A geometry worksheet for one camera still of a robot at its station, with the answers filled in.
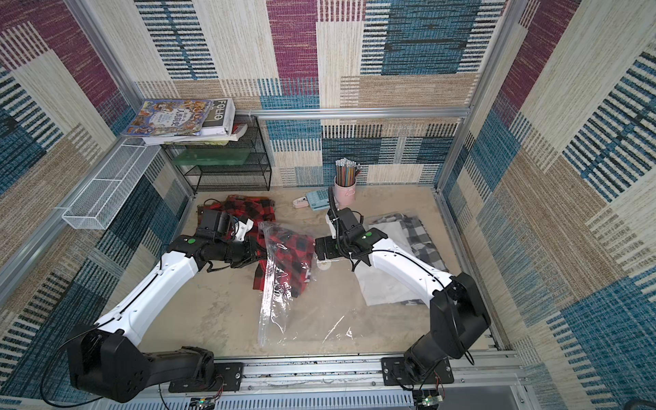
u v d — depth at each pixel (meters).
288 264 0.78
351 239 0.64
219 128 0.81
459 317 0.43
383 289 0.89
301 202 1.13
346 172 1.08
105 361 0.39
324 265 0.94
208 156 0.95
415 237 1.00
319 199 1.14
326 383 0.73
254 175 1.19
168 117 0.81
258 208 1.05
